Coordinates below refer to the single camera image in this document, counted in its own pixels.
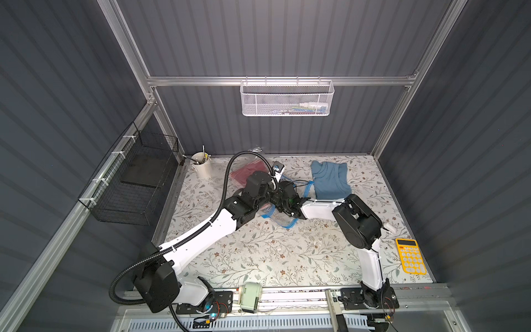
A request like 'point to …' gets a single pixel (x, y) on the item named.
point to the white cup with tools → (202, 162)
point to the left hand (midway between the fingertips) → (281, 182)
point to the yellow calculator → (411, 255)
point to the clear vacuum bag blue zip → (268, 211)
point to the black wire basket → (128, 187)
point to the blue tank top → (330, 180)
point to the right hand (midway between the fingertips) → (266, 195)
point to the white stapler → (390, 227)
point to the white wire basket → (287, 98)
